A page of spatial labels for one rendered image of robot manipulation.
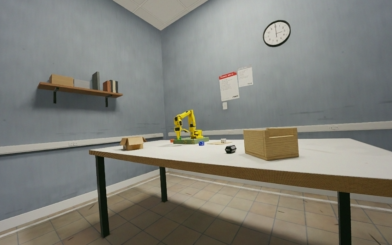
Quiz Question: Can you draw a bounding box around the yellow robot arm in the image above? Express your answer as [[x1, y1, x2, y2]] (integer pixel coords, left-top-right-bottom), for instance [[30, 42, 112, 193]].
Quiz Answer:
[[174, 110, 203, 139]]

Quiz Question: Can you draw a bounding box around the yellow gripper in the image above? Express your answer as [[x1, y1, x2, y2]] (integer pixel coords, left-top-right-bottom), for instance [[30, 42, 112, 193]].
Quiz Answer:
[[174, 126, 189, 140]]

